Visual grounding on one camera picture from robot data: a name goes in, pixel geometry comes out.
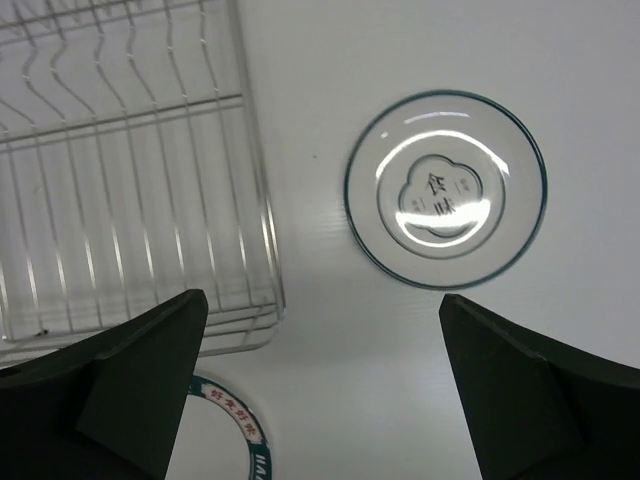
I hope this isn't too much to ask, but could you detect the white plate wide green band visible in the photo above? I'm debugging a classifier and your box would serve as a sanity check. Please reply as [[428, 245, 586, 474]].
[[166, 374, 275, 480]]

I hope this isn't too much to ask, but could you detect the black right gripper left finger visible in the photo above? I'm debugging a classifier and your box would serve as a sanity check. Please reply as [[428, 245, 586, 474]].
[[1, 289, 208, 479]]

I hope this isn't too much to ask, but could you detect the metal wire dish rack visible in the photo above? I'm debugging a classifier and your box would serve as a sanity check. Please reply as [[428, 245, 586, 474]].
[[1, 1, 285, 366]]

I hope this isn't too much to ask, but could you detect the white plate thin green rim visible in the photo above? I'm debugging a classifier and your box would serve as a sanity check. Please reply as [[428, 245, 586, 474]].
[[343, 89, 548, 291]]

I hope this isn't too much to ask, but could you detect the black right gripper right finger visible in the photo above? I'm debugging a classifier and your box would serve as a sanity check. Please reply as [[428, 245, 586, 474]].
[[439, 294, 639, 479]]

